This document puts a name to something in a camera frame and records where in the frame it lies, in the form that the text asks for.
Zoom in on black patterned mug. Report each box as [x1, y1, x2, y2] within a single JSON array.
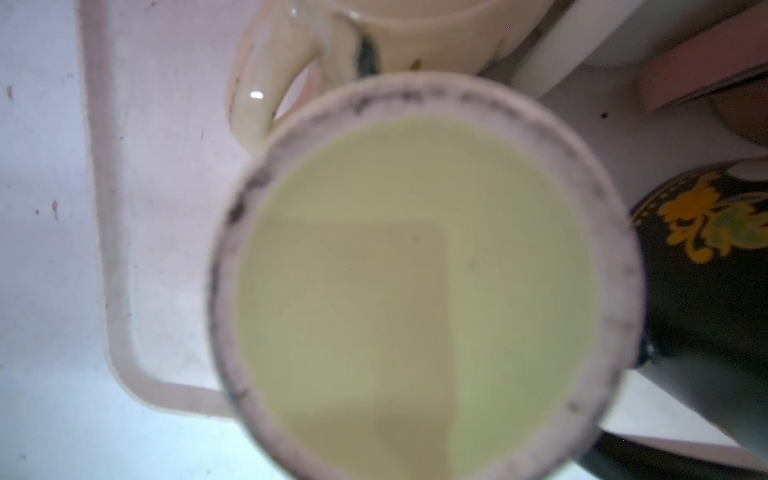
[[566, 157, 767, 479]]

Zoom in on white ceramic mug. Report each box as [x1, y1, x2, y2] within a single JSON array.
[[510, 0, 758, 98]]

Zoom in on beige rectangular tray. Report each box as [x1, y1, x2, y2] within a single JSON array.
[[78, 1, 765, 424]]

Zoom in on pink ceramic mug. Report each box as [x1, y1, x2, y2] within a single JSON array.
[[638, 1, 767, 146]]

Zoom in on cream speckled round mug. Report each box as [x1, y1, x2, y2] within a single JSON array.
[[226, 0, 553, 153]]

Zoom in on light green ceramic mug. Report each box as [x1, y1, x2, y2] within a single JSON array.
[[207, 72, 644, 479]]

